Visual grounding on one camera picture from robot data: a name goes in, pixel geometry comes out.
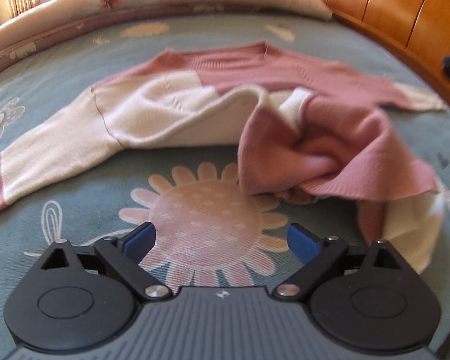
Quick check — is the pink and white knit sweater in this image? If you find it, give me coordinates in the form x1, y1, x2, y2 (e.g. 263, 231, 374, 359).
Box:
0, 42, 444, 272

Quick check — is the blue floral bed sheet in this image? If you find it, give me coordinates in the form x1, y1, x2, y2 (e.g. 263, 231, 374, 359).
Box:
0, 14, 450, 359

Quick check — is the folded pink floral quilt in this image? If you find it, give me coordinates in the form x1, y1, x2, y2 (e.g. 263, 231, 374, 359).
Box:
0, 0, 332, 73

